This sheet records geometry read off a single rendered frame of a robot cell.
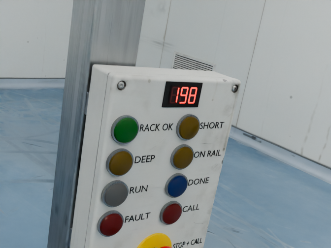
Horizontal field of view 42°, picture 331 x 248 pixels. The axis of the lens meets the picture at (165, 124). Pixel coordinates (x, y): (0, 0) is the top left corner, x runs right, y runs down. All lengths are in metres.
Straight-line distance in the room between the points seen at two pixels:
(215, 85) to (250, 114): 3.45
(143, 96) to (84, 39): 0.09
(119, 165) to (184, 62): 4.04
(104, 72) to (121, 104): 0.04
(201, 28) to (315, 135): 1.56
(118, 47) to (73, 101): 0.08
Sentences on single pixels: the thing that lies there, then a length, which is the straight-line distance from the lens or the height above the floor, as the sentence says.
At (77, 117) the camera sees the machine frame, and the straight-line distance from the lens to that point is 0.49.
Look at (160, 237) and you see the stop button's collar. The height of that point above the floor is 0.89.
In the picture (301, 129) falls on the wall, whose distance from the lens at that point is 3.66.
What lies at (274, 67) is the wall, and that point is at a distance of 3.78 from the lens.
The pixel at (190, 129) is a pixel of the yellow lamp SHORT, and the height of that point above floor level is 1.03.
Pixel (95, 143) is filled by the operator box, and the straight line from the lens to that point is 0.45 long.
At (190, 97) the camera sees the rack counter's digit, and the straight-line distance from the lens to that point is 0.46.
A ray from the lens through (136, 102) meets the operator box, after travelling 0.43.
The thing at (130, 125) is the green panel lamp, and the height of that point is 1.04.
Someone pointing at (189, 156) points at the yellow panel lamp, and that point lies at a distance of 0.49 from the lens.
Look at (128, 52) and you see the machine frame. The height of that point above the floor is 1.10.
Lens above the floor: 1.17
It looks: 17 degrees down
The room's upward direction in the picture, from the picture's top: 10 degrees clockwise
